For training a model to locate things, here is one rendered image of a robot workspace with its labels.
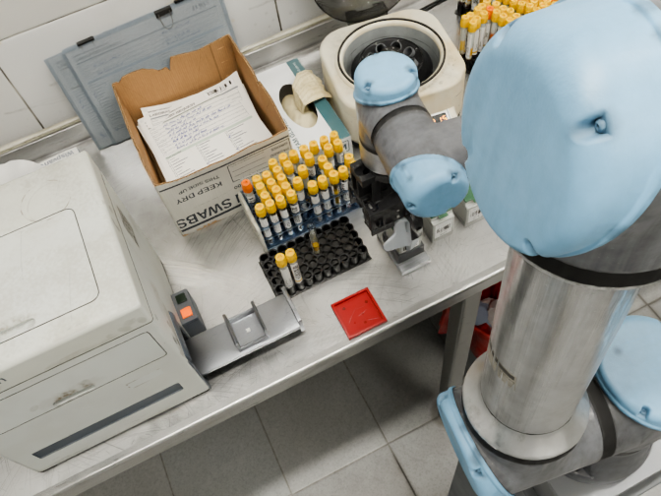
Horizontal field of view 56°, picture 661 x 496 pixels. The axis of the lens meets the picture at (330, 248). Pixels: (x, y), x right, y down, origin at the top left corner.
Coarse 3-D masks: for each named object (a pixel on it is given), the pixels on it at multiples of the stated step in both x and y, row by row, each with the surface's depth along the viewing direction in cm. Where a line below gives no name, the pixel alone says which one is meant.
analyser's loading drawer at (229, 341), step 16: (272, 304) 98; (288, 304) 98; (224, 320) 94; (240, 320) 97; (256, 320) 97; (272, 320) 96; (288, 320) 96; (208, 336) 96; (224, 336) 96; (240, 336) 96; (256, 336) 95; (272, 336) 95; (192, 352) 95; (208, 352) 95; (224, 352) 94; (240, 352) 94; (208, 368) 93
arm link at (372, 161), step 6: (360, 144) 79; (360, 150) 80; (366, 150) 78; (366, 156) 79; (372, 156) 78; (378, 156) 78; (366, 162) 80; (372, 162) 79; (378, 162) 79; (372, 168) 80; (378, 168) 80; (384, 168) 79; (384, 174) 80
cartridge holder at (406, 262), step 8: (384, 232) 103; (384, 240) 104; (416, 248) 101; (392, 256) 103; (400, 256) 100; (408, 256) 102; (416, 256) 103; (424, 256) 102; (400, 264) 102; (408, 264) 102; (416, 264) 102; (424, 264) 103; (400, 272) 102; (408, 272) 102
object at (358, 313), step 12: (348, 300) 101; (360, 300) 101; (372, 300) 100; (336, 312) 99; (348, 312) 100; (360, 312) 100; (372, 312) 99; (348, 324) 99; (360, 324) 99; (372, 324) 98; (348, 336) 97
